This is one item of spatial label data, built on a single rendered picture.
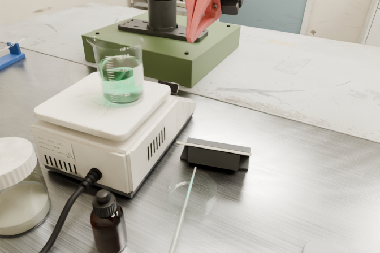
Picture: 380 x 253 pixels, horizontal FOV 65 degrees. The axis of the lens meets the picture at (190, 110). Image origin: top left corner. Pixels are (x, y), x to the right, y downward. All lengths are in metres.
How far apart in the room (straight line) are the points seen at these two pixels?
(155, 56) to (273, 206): 0.36
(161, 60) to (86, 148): 0.29
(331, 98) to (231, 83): 0.19
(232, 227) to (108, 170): 0.14
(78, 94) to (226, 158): 0.20
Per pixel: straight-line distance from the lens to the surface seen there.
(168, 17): 0.66
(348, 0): 3.21
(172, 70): 0.57
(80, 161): 0.35
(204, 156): 0.37
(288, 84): 0.62
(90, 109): 0.35
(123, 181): 0.33
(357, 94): 0.65
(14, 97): 0.61
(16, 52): 0.78
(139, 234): 0.32
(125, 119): 0.32
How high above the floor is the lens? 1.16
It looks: 32 degrees down
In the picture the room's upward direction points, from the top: 2 degrees clockwise
